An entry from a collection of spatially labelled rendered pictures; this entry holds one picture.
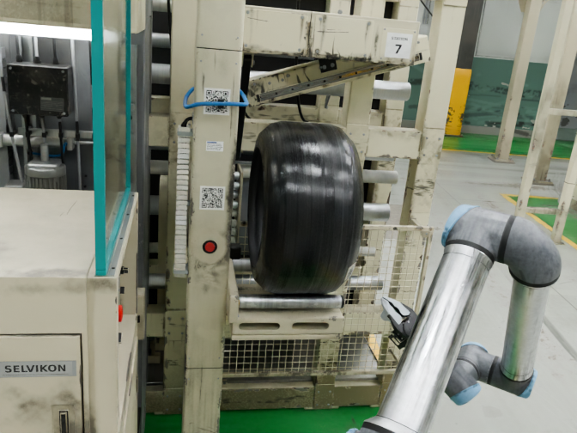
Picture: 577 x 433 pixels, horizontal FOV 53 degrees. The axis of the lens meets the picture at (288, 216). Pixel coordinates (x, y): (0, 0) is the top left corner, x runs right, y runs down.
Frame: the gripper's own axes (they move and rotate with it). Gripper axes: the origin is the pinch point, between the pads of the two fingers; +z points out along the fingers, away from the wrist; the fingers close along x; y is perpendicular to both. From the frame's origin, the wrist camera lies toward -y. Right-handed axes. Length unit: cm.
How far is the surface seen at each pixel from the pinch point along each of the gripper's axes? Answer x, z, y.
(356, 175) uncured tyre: 10.2, 32.1, -16.8
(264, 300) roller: -18.9, 24.7, 21.7
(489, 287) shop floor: 216, -63, 182
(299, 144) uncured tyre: 4, 50, -15
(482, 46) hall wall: 899, 159, 449
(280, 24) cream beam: 31, 86, -18
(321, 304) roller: -5.8, 11.7, 19.1
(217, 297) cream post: -26, 36, 31
